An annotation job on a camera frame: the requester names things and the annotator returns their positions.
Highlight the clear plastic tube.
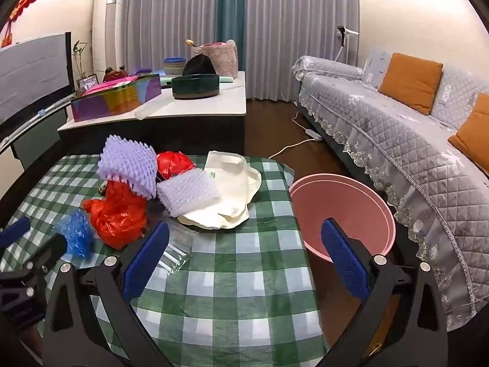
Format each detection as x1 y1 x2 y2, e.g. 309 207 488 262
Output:
134 94 172 120

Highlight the colourful tin box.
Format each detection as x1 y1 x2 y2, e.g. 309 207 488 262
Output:
71 74 163 122

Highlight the black hat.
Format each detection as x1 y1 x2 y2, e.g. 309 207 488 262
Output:
182 54 216 77

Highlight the pink lace basket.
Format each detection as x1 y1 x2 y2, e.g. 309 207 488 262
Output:
192 41 238 78

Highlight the white coffee table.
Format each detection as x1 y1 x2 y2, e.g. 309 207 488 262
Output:
57 71 247 157

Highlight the dark red teapot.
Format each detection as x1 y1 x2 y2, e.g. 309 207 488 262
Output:
102 67 128 83

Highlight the white standing air conditioner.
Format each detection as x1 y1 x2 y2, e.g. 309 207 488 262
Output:
93 0 125 83

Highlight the large red plastic bag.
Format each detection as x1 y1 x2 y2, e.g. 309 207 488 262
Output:
83 180 149 250

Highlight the flat screen television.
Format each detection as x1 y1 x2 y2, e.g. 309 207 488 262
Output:
0 32 75 148

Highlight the stack of pastel bowls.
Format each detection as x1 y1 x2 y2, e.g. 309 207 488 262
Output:
164 57 188 76

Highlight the clear plastic wrapper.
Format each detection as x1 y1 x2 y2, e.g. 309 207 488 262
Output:
147 199 199 274

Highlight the pink plastic bin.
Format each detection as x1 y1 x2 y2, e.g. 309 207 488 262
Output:
288 174 396 264

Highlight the small red plastic bag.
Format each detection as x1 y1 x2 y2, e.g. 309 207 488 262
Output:
156 151 196 180

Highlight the dark green bowl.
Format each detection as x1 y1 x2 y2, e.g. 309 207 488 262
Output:
171 74 221 101

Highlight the grey quilted sofa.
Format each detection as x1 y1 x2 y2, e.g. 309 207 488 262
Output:
292 48 489 333

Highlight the red knot wall decoration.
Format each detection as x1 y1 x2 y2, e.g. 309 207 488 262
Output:
0 0 42 48

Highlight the green checkered tablecloth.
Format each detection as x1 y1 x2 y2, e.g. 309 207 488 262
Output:
0 154 333 367

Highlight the white floor lamp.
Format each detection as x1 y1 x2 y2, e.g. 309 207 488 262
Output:
336 26 360 64

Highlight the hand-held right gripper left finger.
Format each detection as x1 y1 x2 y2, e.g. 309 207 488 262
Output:
43 221 176 367

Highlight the bamboo plant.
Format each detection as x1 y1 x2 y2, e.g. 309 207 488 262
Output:
72 40 94 81

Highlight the cream cloth bag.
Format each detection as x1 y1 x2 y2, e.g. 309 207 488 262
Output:
178 150 262 231

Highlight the blue plastic bag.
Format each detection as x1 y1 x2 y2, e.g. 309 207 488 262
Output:
53 210 94 258

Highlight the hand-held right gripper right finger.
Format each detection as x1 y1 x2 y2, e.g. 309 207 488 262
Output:
319 218 448 367

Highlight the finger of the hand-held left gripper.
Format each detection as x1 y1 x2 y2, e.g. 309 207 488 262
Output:
0 216 32 251
22 232 68 276

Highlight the grey curtain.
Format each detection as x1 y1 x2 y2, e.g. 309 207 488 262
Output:
118 0 220 73
242 0 360 102

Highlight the white power cable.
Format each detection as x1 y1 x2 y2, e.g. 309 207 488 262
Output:
267 101 318 160

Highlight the small photo frame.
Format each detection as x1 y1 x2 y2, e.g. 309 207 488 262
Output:
75 73 99 91

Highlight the teal curtain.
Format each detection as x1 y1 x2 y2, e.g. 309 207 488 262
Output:
216 0 247 71

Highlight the orange cushion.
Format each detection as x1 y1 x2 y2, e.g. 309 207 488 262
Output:
448 92 489 180
377 53 444 115

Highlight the small pale foam net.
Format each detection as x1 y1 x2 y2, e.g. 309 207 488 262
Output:
156 168 222 217

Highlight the dark television cabinet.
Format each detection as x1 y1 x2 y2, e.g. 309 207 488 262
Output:
9 107 69 171

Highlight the large purple foam net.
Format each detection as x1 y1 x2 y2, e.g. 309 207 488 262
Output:
97 135 158 199

